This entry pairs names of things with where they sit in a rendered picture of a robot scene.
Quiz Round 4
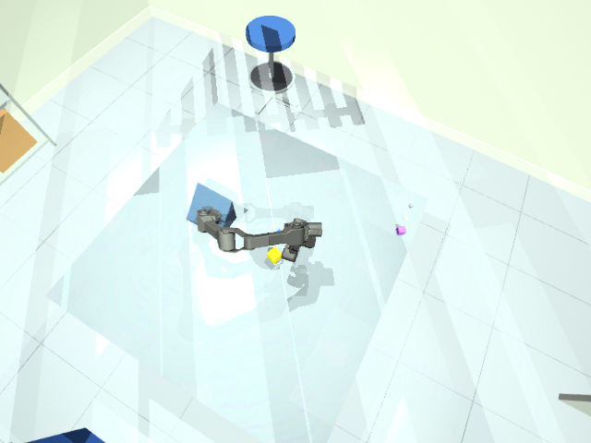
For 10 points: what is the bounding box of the yellow cube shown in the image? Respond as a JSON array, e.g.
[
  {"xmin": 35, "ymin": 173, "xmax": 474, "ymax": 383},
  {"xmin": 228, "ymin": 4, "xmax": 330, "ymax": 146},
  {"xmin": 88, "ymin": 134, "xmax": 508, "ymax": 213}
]
[{"xmin": 267, "ymin": 247, "xmax": 282, "ymax": 264}]

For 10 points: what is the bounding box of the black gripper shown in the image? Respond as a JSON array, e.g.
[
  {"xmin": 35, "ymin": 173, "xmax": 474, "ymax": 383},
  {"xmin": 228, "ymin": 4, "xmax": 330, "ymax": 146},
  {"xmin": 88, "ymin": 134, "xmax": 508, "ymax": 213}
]
[{"xmin": 281, "ymin": 218, "xmax": 307, "ymax": 262}]

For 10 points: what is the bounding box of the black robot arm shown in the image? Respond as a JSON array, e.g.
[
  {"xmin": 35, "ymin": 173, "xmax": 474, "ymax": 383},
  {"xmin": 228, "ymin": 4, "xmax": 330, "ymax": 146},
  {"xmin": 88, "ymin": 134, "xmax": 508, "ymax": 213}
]
[{"xmin": 197, "ymin": 207, "xmax": 322, "ymax": 254}]

